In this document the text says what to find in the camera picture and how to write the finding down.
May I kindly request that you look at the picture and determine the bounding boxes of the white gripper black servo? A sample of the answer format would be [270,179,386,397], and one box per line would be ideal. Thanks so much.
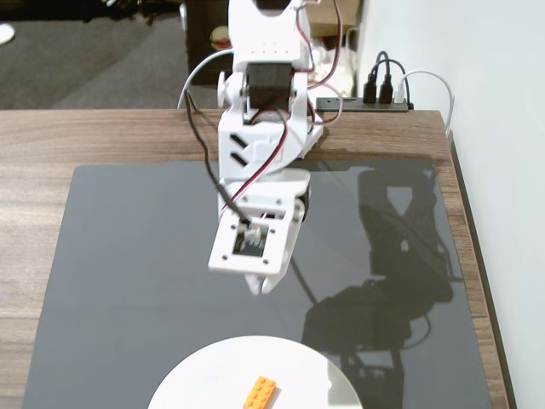
[217,169,313,297]

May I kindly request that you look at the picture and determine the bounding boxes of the orange lego block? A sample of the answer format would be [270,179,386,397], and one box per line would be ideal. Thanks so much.
[241,375,284,409]

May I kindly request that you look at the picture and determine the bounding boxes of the white round plate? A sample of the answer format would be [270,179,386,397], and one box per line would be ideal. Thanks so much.
[146,335,364,409]

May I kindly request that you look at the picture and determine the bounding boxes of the dark grey table mat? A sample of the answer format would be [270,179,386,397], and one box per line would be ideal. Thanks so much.
[21,160,495,409]

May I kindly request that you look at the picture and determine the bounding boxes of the black usb hub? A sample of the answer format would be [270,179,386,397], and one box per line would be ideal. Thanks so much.
[315,96,415,113]

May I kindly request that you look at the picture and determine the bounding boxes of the white plastic bag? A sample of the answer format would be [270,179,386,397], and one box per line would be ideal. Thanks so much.
[309,26,361,101]

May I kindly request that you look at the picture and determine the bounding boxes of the red and white round object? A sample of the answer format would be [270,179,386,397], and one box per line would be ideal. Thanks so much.
[210,26,232,50]

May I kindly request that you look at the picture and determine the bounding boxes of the brown cardboard box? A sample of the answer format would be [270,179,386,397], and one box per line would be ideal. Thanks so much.
[306,0,363,26]

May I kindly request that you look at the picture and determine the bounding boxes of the wrist camera with white bracket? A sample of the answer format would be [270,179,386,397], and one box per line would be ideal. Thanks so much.
[207,208,287,276]

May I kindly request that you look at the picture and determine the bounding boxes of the red black servo wire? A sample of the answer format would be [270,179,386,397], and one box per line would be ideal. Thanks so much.
[220,108,292,208]
[297,0,347,126]

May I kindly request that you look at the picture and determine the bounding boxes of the black camera cable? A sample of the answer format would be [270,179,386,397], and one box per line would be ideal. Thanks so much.
[185,95,253,228]

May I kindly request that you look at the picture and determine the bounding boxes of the black usb cable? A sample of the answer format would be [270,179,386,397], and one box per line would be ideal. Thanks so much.
[363,60,411,107]
[376,50,395,107]

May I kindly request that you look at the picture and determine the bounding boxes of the white power cable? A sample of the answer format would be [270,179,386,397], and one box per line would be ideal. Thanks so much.
[175,49,234,111]

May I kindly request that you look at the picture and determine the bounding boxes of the white usb cable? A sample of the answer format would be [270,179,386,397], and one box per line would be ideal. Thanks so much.
[393,69,456,137]

